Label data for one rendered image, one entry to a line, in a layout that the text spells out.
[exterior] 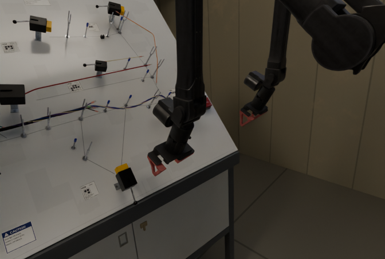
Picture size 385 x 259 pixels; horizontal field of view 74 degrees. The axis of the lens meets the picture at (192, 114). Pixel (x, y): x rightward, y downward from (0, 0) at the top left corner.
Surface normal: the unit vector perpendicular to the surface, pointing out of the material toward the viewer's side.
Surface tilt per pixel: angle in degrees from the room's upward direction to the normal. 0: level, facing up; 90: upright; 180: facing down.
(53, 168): 50
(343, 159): 90
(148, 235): 90
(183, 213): 90
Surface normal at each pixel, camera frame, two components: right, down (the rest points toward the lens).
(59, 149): 0.46, -0.45
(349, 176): -0.67, 0.27
